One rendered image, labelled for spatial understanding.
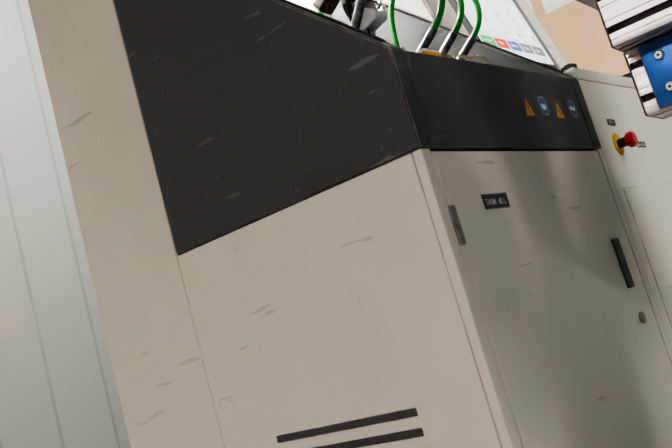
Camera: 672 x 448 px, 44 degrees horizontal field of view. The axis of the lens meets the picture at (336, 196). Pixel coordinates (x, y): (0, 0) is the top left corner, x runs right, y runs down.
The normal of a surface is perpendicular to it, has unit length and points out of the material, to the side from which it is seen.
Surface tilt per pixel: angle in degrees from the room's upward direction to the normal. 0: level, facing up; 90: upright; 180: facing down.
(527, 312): 90
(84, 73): 90
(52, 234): 90
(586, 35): 90
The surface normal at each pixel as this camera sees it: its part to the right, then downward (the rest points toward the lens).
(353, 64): -0.63, 0.04
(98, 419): 0.76, -0.32
